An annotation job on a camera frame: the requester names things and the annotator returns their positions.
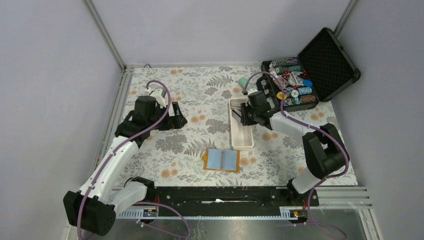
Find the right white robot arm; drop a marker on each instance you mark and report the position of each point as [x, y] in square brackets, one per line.
[323, 147]

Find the orange leather card holder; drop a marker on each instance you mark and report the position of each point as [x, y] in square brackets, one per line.
[221, 160]

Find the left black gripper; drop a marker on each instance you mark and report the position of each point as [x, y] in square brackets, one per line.
[176, 122]

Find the grey card in tray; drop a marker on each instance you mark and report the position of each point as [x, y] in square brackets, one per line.
[236, 114]

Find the black poker chip case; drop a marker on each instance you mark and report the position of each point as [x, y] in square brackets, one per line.
[317, 74]

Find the floral table mat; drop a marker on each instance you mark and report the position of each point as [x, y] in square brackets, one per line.
[174, 157]

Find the mint green handle tool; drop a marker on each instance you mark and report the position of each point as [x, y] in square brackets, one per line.
[243, 82]

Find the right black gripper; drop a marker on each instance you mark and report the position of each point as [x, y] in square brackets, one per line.
[244, 120]

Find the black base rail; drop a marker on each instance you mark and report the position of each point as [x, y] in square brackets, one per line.
[226, 202]

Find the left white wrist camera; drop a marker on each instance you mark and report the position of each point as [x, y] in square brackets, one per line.
[159, 95]

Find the white plastic tray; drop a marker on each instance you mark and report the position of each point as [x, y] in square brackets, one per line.
[241, 137]

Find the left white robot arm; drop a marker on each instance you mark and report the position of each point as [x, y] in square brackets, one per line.
[94, 207]

